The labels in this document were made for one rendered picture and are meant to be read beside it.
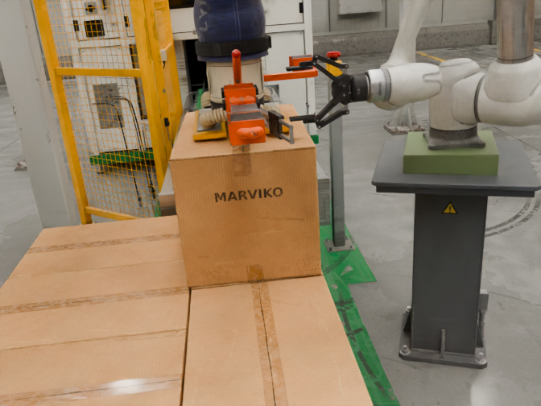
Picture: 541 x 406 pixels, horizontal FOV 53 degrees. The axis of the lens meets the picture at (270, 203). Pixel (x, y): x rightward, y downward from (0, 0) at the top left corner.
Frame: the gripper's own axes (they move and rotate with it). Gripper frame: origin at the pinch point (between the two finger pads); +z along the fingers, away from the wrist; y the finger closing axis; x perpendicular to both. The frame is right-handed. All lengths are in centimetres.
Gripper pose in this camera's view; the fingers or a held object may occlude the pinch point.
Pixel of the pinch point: (291, 93)
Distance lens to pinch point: 150.5
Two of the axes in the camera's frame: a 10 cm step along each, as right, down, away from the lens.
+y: 0.8, 9.3, 3.7
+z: -9.9, 1.1, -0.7
